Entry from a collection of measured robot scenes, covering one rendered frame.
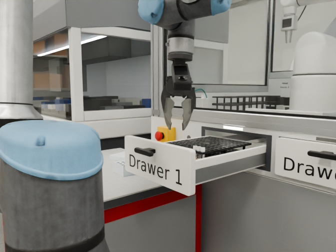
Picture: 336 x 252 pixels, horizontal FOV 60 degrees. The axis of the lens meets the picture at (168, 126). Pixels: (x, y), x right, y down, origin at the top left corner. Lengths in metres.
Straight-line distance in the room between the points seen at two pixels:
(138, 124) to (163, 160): 0.98
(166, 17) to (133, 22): 0.98
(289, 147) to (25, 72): 0.69
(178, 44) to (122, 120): 0.91
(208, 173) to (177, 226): 0.37
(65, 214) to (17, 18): 0.29
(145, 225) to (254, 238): 0.36
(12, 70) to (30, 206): 0.21
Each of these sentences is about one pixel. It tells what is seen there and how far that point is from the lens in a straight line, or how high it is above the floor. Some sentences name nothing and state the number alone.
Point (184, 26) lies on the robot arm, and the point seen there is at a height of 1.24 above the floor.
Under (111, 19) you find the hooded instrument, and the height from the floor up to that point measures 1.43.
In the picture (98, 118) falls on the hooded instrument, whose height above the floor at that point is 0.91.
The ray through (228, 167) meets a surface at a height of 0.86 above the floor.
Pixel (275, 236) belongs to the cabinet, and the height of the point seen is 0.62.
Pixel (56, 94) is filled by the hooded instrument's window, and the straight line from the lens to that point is 1.74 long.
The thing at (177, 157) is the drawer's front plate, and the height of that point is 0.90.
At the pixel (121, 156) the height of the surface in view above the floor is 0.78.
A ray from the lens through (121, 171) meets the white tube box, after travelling 1.07.
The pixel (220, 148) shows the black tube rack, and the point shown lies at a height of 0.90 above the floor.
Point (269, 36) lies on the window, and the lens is 0.97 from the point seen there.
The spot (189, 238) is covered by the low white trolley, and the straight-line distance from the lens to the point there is 1.15.
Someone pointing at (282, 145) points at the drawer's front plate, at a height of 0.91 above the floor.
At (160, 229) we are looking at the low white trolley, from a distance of 1.03.
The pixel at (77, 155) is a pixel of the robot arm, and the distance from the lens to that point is 0.34.
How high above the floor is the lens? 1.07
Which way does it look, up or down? 7 degrees down
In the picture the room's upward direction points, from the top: straight up
